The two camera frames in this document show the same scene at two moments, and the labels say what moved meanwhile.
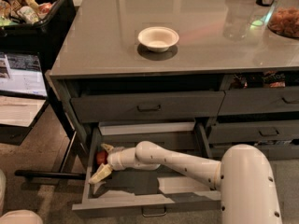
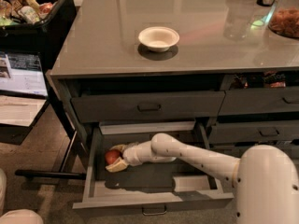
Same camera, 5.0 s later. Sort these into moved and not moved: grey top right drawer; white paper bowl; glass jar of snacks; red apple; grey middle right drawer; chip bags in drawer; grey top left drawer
Moved: red apple
Not moved: grey middle right drawer; grey top right drawer; grey top left drawer; chip bags in drawer; glass jar of snacks; white paper bowl
